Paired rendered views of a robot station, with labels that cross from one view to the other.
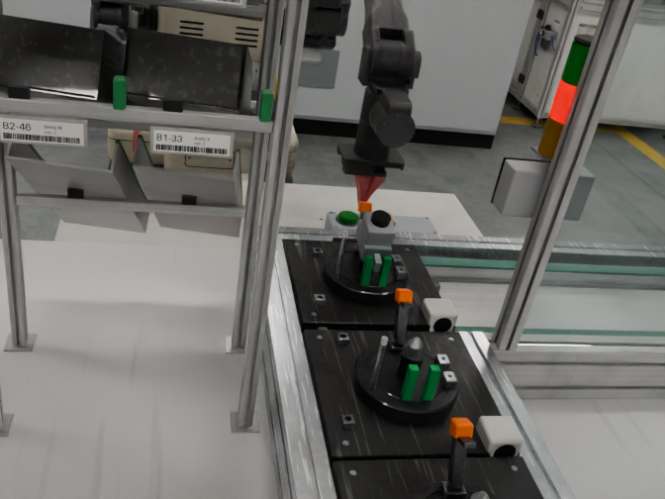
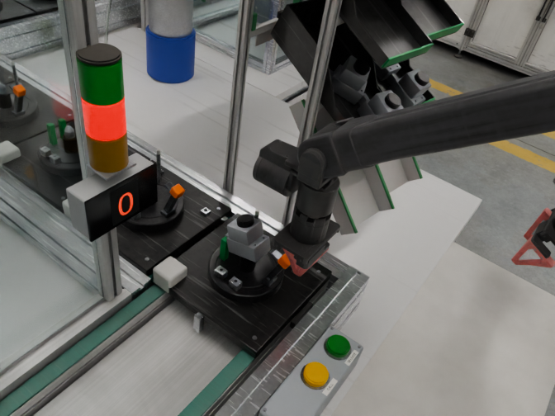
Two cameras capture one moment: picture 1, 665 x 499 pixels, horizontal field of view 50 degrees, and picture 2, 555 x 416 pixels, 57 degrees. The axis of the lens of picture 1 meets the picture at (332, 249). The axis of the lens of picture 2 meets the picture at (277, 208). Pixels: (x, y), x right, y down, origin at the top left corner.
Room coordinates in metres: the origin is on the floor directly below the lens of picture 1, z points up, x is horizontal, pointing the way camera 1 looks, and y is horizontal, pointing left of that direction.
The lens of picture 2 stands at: (1.45, -0.49, 1.69)
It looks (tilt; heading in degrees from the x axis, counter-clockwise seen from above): 41 degrees down; 134
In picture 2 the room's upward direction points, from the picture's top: 11 degrees clockwise
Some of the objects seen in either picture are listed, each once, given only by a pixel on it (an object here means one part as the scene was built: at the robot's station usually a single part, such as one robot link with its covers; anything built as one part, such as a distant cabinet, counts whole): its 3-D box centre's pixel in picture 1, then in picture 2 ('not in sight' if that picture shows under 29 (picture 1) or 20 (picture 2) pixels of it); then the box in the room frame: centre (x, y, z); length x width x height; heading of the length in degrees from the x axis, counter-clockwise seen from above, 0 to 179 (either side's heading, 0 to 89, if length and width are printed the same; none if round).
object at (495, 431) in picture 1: (411, 361); (149, 192); (0.74, -0.13, 1.01); 0.24 x 0.24 x 0.13; 15
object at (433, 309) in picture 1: (437, 316); (169, 274); (0.92, -0.18, 0.97); 0.05 x 0.05 x 0.04; 15
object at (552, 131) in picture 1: (561, 138); (107, 146); (0.92, -0.27, 1.28); 0.05 x 0.05 x 0.05
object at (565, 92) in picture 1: (573, 101); (104, 113); (0.92, -0.27, 1.33); 0.05 x 0.05 x 0.05
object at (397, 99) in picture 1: (393, 95); (296, 163); (1.05, -0.05, 1.26); 0.11 x 0.09 x 0.12; 16
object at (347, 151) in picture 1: (373, 142); (310, 223); (1.08, -0.03, 1.17); 0.10 x 0.07 x 0.07; 105
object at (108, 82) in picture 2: (586, 63); (101, 76); (0.92, -0.27, 1.38); 0.05 x 0.05 x 0.05
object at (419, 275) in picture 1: (363, 283); (245, 276); (0.99, -0.06, 0.96); 0.24 x 0.24 x 0.02; 15
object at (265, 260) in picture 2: (365, 273); (246, 269); (0.99, -0.06, 0.98); 0.14 x 0.14 x 0.02
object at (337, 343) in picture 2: (347, 219); (337, 347); (1.20, -0.02, 0.96); 0.04 x 0.04 x 0.02
